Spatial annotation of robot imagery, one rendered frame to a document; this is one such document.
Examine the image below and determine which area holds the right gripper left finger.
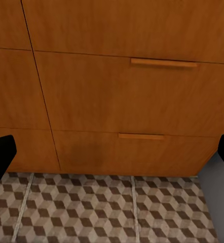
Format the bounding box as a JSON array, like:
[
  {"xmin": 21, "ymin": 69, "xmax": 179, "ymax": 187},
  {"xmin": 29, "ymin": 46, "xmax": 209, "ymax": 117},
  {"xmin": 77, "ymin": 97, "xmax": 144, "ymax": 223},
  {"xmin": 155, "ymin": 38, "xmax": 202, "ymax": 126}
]
[{"xmin": 0, "ymin": 135, "xmax": 17, "ymax": 180}]

